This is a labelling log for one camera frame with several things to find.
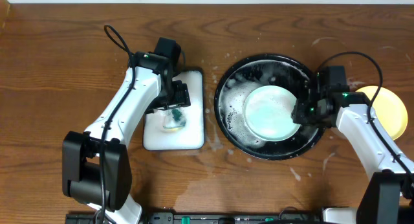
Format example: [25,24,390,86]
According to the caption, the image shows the yellow plate with red stain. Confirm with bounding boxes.
[373,87,408,140]

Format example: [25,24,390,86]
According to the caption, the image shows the black tray of soap foam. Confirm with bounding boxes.
[143,71,204,151]

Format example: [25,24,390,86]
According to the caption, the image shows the pale green plate red stain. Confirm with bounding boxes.
[243,85,300,141]

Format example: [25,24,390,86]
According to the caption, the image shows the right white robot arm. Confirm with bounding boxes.
[292,92,413,223]

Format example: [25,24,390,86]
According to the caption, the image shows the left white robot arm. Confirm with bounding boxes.
[62,50,190,223]

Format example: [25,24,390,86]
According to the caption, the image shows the green foamy sponge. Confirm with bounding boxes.
[162,108,187,131]

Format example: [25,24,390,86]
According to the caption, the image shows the round black tray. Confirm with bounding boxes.
[214,54,325,161]

